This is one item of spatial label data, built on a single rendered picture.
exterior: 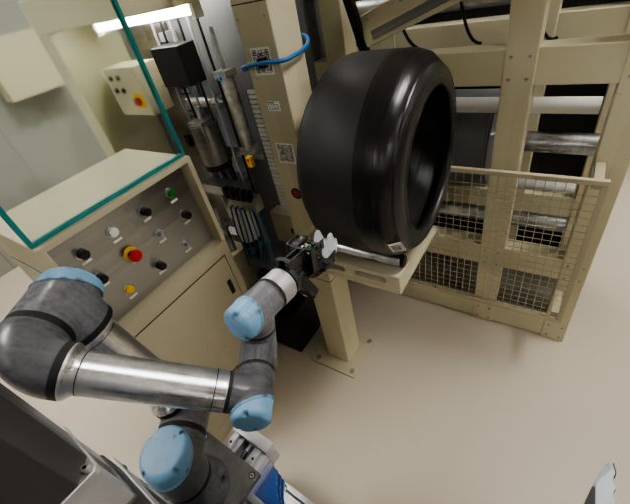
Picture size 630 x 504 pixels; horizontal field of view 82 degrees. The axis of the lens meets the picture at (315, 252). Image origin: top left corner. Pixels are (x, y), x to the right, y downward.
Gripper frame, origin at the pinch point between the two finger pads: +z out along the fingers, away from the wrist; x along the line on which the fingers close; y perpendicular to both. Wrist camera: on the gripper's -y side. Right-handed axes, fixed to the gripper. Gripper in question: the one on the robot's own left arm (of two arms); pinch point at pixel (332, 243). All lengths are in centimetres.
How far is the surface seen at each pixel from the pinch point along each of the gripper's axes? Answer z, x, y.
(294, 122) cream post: 28.3, 28.6, 21.8
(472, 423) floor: 41, -36, -110
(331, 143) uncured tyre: 10.9, 4.4, 22.1
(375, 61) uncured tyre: 28.5, 0.2, 37.6
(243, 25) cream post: 24, 38, 49
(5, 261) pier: -2, 366, -106
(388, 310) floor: 86, 24, -105
